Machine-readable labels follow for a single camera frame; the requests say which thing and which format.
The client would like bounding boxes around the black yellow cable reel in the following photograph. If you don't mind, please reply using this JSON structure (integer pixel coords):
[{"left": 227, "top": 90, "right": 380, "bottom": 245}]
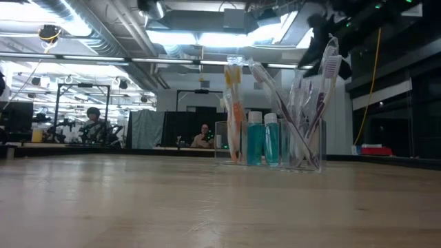
[{"left": 37, "top": 24, "right": 63, "bottom": 45}]

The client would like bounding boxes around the red box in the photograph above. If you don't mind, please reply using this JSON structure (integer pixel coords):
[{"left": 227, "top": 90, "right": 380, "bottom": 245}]
[{"left": 360, "top": 145, "right": 394, "bottom": 156}]

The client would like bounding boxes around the gray ceiling box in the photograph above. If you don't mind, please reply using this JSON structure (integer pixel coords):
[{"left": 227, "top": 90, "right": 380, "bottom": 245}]
[{"left": 223, "top": 8, "right": 247, "bottom": 30}]

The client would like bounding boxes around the orange white toothbrush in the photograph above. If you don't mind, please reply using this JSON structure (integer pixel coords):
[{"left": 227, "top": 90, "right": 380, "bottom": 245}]
[
  {"left": 223, "top": 56, "right": 247, "bottom": 163},
  {"left": 219, "top": 88, "right": 238, "bottom": 163}
]

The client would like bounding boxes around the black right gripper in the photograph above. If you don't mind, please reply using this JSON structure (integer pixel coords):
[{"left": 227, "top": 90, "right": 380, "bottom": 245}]
[{"left": 298, "top": 12, "right": 356, "bottom": 81}]

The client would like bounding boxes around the person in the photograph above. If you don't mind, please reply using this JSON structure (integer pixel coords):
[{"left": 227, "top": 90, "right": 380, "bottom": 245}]
[
  {"left": 78, "top": 106, "right": 123, "bottom": 145},
  {"left": 191, "top": 123, "right": 216, "bottom": 149}
]

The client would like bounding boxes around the yellow cup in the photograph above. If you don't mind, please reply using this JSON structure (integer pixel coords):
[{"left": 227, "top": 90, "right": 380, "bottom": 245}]
[{"left": 31, "top": 127, "right": 45, "bottom": 144}]

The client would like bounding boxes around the clear acrylic holder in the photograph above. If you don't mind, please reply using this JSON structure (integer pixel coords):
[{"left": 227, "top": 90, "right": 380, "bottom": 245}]
[{"left": 214, "top": 118, "right": 328, "bottom": 174}]

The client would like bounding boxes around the black partition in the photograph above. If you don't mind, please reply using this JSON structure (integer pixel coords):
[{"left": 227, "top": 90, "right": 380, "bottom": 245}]
[{"left": 161, "top": 110, "right": 249, "bottom": 149}]

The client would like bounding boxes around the yellow cable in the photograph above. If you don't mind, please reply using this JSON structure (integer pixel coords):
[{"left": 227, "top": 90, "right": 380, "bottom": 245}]
[{"left": 353, "top": 27, "right": 382, "bottom": 145}]

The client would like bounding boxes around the teal mouthwash bottle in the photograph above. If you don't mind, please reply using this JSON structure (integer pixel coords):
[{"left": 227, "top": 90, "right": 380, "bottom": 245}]
[
  {"left": 263, "top": 112, "right": 280, "bottom": 167},
  {"left": 246, "top": 110, "right": 265, "bottom": 167}
]

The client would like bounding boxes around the black metal frame rig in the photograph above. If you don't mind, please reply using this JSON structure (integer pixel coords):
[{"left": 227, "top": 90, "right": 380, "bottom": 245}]
[{"left": 52, "top": 83, "right": 112, "bottom": 144}]

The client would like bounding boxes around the long linear ceiling light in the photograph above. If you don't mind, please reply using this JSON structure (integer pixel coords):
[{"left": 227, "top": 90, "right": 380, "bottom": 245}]
[{"left": 0, "top": 52, "right": 314, "bottom": 71}]

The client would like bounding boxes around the black monitor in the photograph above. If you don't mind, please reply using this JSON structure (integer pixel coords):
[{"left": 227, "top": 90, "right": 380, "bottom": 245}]
[{"left": 0, "top": 101, "right": 34, "bottom": 143}]

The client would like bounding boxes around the silver ventilation duct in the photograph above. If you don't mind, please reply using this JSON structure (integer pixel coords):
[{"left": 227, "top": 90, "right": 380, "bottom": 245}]
[{"left": 30, "top": 0, "right": 170, "bottom": 91}]

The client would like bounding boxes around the thin black frame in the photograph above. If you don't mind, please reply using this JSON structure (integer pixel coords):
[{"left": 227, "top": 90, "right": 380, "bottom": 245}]
[{"left": 176, "top": 89, "right": 227, "bottom": 113}]

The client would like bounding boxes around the gray cloth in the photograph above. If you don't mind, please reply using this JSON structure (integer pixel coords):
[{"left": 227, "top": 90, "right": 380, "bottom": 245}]
[{"left": 125, "top": 110, "right": 166, "bottom": 149}]

